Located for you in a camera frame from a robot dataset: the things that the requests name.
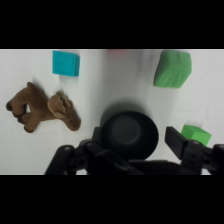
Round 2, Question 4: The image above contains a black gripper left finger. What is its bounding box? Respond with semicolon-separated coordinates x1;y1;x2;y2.
44;126;145;175

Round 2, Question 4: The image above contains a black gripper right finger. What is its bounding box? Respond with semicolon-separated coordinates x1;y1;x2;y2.
165;126;224;175

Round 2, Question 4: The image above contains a small green cube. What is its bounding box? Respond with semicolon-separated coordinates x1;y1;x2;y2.
180;124;213;147

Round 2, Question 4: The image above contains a black bowl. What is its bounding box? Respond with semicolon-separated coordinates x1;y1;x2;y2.
100;111;160;161

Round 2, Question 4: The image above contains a large green soft cube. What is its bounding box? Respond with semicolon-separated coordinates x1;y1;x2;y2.
153;49;193;89

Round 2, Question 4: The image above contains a teal cube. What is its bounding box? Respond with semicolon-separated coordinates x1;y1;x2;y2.
52;50;81;78

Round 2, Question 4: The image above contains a brown plush moose toy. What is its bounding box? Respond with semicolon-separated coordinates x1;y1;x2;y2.
5;81;82;134

